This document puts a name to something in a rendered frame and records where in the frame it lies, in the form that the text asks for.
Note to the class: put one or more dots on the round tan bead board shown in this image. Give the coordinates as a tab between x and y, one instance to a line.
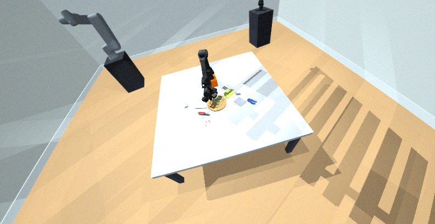
212	105

